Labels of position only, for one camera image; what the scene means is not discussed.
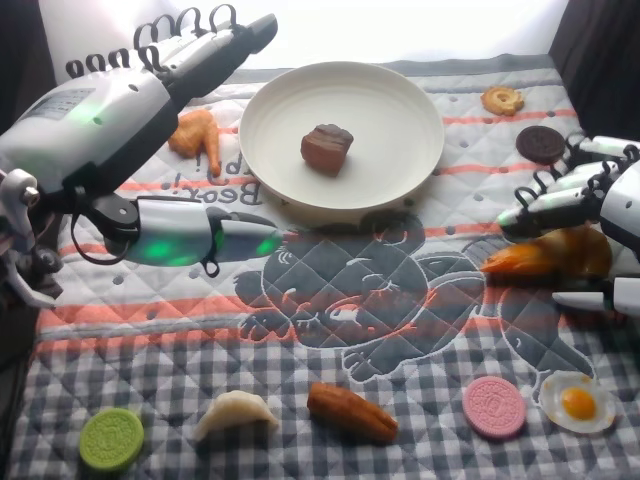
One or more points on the brown chocolate cake piece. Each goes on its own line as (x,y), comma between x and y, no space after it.
(327,150)

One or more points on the white dumpling toy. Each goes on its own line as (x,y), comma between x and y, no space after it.
(235,415)

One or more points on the white round plate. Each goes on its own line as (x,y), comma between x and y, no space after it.
(380,130)

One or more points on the brown fried roll toy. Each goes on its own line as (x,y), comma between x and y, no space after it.
(350,411)

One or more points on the fried chicken drumstick toy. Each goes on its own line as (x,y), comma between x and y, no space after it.
(192,135)

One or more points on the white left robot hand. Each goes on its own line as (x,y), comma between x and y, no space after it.
(90,135)

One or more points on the small orange food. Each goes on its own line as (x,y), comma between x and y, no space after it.
(550,255)

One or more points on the green sandwich cookie toy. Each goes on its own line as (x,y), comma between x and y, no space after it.
(111,440)

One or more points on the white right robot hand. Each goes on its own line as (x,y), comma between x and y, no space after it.
(620,200)

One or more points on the grey quilt with bear print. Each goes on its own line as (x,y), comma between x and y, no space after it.
(320,310)

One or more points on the fried egg toy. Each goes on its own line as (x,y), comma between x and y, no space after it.
(577,402)

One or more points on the chocolate sandwich cookie toy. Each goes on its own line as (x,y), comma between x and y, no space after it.
(540,145)

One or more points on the yellow butter cookie toy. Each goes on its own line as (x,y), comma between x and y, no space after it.
(502,101)

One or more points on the pink sandwich cookie toy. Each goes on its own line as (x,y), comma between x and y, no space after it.
(494,408)

